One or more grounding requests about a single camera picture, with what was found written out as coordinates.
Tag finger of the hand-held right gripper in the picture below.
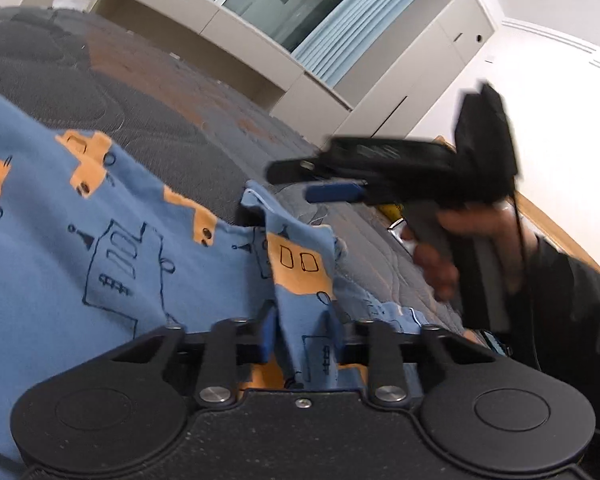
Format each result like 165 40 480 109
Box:
304 180 370 206
266 157 332 186

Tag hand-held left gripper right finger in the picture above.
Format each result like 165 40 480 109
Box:
324 302 498 407

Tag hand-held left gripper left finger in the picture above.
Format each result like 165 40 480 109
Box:
111 300 279 407

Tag blue printed pants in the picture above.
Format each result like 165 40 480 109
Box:
0 85 468 480

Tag person's right hand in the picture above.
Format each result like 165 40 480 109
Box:
402 205 536 304

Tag yellow bag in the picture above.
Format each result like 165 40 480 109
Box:
380 201 408 231

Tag beige window cabinet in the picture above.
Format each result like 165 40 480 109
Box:
87 0 356 133

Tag light blue curtain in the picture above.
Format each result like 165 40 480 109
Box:
291 0 468 90

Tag grey quilted mattress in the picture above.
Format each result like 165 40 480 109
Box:
0 7 481 341

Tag wooden bed frame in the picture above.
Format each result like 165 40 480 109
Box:
510 191 600 297

